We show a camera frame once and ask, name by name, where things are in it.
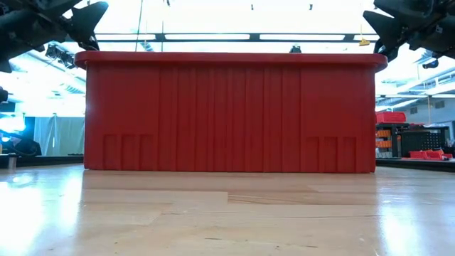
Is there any red storage bin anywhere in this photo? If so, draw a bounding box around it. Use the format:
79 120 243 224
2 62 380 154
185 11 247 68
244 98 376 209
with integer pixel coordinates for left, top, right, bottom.
375 112 407 124

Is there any black shelf rack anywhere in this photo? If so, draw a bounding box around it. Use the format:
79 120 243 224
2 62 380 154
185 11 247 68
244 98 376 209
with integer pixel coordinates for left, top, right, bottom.
375 122 451 159

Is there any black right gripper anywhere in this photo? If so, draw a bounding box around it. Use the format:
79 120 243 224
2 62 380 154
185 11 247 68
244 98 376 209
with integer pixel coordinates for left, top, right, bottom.
363 0 455 63

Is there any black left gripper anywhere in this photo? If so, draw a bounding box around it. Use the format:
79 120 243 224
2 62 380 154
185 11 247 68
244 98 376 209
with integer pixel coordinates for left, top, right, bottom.
0 0 109 74

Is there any red parts pile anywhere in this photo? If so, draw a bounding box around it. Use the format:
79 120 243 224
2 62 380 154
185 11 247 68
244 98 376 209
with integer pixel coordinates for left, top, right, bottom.
408 149 454 161

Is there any white curtain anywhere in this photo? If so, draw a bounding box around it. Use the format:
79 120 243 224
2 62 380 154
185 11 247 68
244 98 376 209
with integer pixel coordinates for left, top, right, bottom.
33 114 85 157

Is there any red plastic bin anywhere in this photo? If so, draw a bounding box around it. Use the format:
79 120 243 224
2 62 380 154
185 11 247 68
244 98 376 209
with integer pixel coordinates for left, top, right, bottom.
74 50 388 174

